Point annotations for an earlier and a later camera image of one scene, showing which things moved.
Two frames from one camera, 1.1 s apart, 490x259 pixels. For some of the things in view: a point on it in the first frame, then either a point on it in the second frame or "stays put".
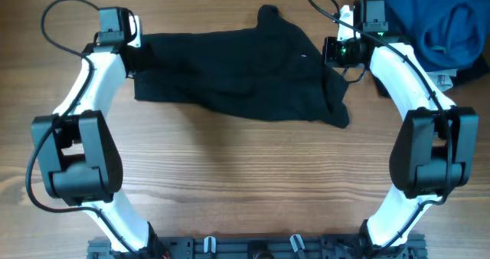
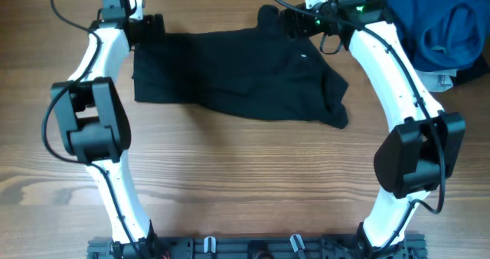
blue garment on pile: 446,24 stays put
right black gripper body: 330,51 to 292,22
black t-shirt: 272,70 stays put
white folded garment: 442,79 stays put
